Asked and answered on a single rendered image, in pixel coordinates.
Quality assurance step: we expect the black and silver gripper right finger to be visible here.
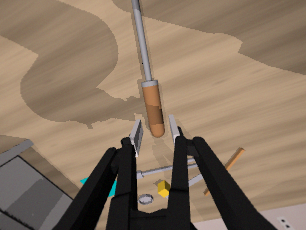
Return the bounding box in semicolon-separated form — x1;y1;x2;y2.
165;114;278;230

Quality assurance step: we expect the small grey cabinet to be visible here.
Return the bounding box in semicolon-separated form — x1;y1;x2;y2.
0;139;73;230

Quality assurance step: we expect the grey flat bar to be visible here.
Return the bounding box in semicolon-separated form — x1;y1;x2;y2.
189;173;203;187

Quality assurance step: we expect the steel hook with wooden handle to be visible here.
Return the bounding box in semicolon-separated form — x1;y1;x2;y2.
131;0;165;138

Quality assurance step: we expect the yellow block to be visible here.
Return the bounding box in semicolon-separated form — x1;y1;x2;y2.
158;180;171;197

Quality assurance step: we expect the teal square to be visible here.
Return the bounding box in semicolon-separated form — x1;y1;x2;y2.
81;177;117;197

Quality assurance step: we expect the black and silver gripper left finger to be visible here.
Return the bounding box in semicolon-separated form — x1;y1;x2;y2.
52;119;143;230

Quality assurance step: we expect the grey spoon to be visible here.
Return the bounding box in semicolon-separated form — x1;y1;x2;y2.
138;194;153;205

